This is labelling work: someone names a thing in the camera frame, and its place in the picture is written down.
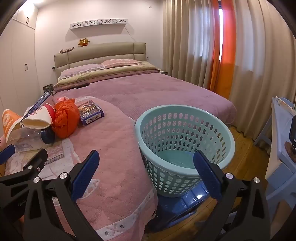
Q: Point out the orange plastic bag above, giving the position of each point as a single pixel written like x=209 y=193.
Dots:
x=64 y=118

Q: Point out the purple bedspread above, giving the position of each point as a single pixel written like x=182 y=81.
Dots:
x=161 y=92

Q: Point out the white wardrobe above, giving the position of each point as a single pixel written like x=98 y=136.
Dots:
x=18 y=58

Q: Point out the blue playing card box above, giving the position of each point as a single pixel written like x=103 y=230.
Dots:
x=90 y=111

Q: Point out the clear plastic bottle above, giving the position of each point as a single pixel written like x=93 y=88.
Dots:
x=30 y=136

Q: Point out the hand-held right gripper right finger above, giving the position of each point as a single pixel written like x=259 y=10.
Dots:
x=207 y=176

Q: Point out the brown round coaster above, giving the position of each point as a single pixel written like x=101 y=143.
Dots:
x=290 y=151

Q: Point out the beige curtain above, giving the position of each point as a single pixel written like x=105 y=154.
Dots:
x=185 y=46

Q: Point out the black device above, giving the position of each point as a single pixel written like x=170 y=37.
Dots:
x=293 y=129

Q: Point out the beige padded headboard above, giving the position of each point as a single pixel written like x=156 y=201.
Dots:
x=99 y=53

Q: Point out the leopard print strip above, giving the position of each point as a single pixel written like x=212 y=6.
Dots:
x=67 y=49

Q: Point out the orange paper cup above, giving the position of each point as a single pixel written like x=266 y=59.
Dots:
x=8 y=122

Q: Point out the light blue table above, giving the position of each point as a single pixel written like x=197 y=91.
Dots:
x=277 y=129

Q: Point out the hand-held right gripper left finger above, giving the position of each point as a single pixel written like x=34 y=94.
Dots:
x=85 y=171

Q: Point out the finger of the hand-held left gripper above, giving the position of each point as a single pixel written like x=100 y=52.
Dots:
x=27 y=169
x=7 y=154

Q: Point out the orange curtain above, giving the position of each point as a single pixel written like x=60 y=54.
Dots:
x=222 y=58

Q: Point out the teal plastic laundry basket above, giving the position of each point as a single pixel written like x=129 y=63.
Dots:
x=166 y=165

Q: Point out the beige folded quilt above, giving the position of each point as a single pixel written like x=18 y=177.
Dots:
x=104 y=75

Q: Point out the dark patterned box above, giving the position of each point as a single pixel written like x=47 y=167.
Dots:
x=48 y=87

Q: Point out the white wall shelf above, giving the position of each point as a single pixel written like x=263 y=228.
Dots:
x=99 y=23

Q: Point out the orange plush toy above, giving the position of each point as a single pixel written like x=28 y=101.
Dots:
x=83 y=42

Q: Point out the blue white long box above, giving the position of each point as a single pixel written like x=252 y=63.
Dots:
x=38 y=104

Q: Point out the white red paper cup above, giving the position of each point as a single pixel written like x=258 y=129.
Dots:
x=40 y=118

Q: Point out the blue plastic stool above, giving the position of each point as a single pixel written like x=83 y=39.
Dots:
x=180 y=205

